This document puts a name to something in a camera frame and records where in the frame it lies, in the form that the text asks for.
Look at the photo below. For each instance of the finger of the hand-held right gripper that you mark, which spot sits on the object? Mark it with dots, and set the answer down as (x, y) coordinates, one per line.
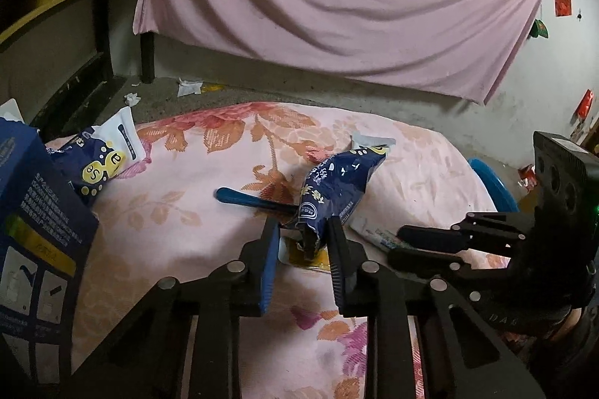
(421, 261)
(430, 236)

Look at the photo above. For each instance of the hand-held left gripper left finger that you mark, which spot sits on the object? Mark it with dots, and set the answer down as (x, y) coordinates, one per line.
(266, 277)

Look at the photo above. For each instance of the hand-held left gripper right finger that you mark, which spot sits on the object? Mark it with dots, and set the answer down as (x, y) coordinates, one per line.
(339, 272)

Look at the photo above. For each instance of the white toothpaste tube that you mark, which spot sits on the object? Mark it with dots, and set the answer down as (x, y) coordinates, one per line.
(374, 233)

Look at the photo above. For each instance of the long blue snack bag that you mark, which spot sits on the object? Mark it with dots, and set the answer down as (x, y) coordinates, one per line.
(337, 188)

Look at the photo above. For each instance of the blue cardboard box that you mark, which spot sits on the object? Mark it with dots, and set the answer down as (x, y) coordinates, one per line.
(37, 216)

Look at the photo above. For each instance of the yellow white sachet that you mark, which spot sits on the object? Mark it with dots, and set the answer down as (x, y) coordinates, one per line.
(318, 259)

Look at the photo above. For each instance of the small snack wrapper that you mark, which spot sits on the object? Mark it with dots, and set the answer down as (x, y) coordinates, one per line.
(528, 177)

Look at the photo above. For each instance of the blue plastic stool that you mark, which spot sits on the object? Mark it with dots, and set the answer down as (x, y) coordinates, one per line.
(496, 188)

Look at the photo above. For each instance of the pink floral blanket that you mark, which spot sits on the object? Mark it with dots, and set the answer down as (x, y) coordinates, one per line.
(187, 193)

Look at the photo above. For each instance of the red hanging packet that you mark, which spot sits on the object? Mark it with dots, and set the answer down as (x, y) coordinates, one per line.
(585, 104)

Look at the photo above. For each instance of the yellow flat wrapper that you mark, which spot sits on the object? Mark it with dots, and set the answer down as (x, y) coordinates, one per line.
(213, 89)

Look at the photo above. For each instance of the white blue yellow-dotted packet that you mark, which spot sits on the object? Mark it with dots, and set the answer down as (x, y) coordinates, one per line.
(105, 165)

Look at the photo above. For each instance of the white torn wrapper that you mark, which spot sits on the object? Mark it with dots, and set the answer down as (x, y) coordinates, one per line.
(189, 87)

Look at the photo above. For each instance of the crumpled white paper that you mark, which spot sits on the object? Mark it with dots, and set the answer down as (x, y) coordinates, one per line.
(132, 99)

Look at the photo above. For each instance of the green wall decoration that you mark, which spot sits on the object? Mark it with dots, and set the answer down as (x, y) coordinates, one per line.
(539, 28)

